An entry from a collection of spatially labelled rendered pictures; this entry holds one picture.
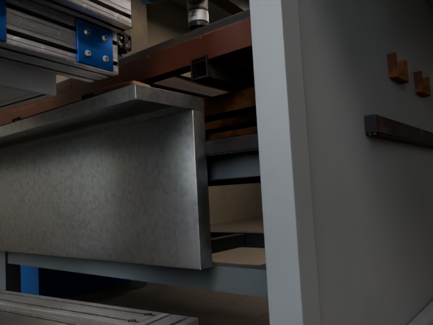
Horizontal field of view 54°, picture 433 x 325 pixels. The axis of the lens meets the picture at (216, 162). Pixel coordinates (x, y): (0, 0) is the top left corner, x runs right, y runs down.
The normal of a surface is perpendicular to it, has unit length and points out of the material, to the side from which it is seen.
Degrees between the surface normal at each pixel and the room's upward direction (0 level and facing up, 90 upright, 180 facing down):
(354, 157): 90
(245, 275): 90
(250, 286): 90
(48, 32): 90
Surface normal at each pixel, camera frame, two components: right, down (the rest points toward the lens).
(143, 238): -0.63, -0.02
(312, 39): 0.77, -0.09
